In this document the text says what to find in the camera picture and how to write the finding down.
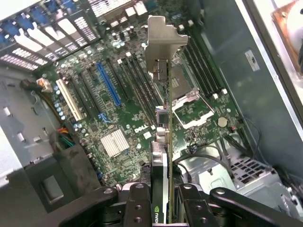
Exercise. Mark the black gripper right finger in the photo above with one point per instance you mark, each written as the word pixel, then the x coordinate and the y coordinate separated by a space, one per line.
pixel 196 210

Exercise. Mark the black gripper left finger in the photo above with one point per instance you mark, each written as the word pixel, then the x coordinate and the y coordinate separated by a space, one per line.
pixel 138 208

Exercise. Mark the perforated metal drive cage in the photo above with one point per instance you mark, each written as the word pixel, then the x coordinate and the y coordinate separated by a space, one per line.
pixel 213 170

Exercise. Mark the silver chipset heatsink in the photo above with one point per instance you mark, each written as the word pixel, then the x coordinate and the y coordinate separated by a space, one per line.
pixel 114 143

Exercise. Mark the black plastic shroud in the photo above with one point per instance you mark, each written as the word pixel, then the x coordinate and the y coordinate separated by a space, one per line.
pixel 71 165

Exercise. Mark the round coin battery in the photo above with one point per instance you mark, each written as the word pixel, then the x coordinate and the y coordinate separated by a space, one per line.
pixel 222 122

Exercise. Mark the green motherboard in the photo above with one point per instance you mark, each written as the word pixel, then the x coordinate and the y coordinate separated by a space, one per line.
pixel 132 113

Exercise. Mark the blue expansion slot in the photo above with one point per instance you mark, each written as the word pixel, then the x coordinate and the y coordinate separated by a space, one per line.
pixel 109 84

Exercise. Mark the white expansion slot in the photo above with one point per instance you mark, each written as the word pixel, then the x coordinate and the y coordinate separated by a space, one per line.
pixel 69 99

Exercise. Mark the open PC case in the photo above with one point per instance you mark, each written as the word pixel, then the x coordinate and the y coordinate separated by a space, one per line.
pixel 248 78

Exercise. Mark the grey power supply unit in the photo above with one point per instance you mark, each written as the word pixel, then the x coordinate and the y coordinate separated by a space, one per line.
pixel 19 113

